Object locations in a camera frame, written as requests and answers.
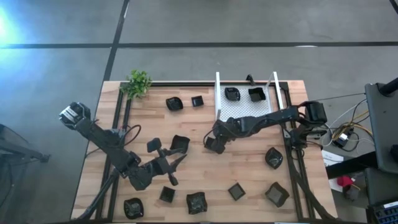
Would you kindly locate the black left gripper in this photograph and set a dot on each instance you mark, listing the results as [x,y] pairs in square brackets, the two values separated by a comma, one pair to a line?
[161,165]

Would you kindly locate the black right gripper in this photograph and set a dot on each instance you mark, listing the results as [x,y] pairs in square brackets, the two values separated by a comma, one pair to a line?
[225,130]

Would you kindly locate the black wavy square plate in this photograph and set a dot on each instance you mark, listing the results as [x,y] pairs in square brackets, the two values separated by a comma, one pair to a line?
[276,194]
[196,203]
[181,143]

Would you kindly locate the black small square plate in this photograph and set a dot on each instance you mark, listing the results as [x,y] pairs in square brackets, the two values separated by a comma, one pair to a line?
[197,101]
[167,194]
[214,146]
[236,191]

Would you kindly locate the black cup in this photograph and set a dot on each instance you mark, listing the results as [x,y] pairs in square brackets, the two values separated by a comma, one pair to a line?
[257,94]
[274,157]

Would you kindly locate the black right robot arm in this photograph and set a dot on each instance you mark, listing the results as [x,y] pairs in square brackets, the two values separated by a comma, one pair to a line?
[273,119]

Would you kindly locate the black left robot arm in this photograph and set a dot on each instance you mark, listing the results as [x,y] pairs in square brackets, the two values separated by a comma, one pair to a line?
[102,137]

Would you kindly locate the white perforated metal rack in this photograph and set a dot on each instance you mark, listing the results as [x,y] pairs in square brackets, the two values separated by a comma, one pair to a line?
[242,107]

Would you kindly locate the green plant in white pot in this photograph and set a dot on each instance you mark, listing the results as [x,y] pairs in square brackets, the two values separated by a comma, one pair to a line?
[136,84]

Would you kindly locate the white paper sheet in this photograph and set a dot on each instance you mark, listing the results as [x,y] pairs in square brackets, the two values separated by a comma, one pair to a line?
[331,157]

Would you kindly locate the black white power adapter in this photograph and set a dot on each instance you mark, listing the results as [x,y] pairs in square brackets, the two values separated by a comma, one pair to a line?
[342,139]

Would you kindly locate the red small object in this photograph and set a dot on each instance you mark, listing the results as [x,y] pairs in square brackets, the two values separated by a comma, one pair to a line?
[344,181]

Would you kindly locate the black desk beam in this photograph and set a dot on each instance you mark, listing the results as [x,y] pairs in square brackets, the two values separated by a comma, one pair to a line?
[351,165]

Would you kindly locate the grey small object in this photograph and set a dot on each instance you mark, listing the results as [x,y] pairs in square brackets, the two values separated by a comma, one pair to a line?
[351,193]

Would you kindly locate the dark metal stand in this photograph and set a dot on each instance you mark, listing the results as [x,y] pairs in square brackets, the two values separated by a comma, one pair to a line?
[25,152]

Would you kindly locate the dark grey cabinet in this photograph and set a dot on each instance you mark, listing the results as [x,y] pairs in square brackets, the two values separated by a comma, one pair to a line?
[384,124]

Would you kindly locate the dark grey box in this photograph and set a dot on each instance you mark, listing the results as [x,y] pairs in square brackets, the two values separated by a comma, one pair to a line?
[381,186]

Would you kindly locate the black pole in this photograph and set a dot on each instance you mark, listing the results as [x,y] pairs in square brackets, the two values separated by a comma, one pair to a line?
[388,87]

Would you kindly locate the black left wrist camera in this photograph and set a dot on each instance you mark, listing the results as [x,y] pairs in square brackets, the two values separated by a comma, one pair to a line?
[154,144]

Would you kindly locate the black clamp mount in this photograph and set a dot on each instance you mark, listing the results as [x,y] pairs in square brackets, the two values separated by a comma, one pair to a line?
[250,79]

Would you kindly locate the grey metal bracket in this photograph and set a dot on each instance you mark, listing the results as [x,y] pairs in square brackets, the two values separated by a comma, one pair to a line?
[286,133]

